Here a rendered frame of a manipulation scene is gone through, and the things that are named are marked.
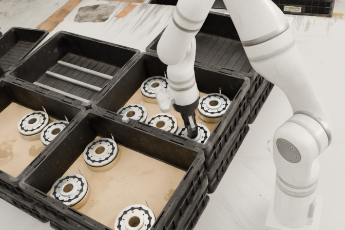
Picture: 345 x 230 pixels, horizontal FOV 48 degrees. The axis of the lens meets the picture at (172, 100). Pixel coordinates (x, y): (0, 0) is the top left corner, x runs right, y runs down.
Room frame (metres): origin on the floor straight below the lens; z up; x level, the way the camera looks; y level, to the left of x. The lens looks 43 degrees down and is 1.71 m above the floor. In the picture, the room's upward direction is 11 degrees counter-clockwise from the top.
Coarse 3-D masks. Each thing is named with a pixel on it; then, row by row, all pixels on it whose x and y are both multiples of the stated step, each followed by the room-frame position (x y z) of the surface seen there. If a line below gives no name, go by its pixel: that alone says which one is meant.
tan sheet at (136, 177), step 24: (72, 168) 0.73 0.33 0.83; (120, 168) 0.69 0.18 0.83; (144, 168) 0.68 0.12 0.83; (168, 168) 0.66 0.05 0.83; (48, 192) 0.66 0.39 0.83; (96, 192) 0.63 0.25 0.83; (120, 192) 0.61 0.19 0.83; (144, 192) 0.60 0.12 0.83; (168, 192) 0.58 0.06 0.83; (96, 216) 0.55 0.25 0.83
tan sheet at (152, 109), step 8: (136, 96) 0.99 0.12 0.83; (200, 96) 0.92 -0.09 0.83; (128, 104) 0.95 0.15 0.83; (144, 104) 0.94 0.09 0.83; (152, 104) 0.93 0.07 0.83; (152, 112) 0.89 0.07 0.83; (160, 112) 0.88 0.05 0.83; (168, 112) 0.88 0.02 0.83; (176, 112) 0.87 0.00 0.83; (200, 120) 0.82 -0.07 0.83; (208, 128) 0.78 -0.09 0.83
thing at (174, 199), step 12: (108, 120) 0.80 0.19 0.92; (120, 120) 0.78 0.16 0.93; (144, 132) 0.72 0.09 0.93; (156, 132) 0.71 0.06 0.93; (60, 144) 0.74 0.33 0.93; (180, 144) 0.65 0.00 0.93; (48, 156) 0.70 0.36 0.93; (36, 168) 0.67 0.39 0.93; (192, 168) 0.57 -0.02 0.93; (24, 180) 0.64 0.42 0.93; (192, 180) 0.55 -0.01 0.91; (36, 192) 0.60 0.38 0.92; (180, 192) 0.51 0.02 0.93; (48, 204) 0.56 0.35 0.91; (60, 204) 0.54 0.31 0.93; (168, 204) 0.48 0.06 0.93; (72, 216) 0.51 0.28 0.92; (84, 216) 0.50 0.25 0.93; (168, 216) 0.46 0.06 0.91; (96, 228) 0.46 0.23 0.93; (108, 228) 0.45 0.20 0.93; (156, 228) 0.43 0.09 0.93
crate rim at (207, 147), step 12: (216, 72) 0.91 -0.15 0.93; (228, 72) 0.90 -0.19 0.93; (240, 96) 0.79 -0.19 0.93; (96, 108) 0.85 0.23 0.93; (228, 108) 0.75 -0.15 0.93; (132, 120) 0.77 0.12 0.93; (228, 120) 0.72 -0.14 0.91; (168, 132) 0.70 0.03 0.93; (216, 132) 0.67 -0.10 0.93; (192, 144) 0.64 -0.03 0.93; (204, 144) 0.64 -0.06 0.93
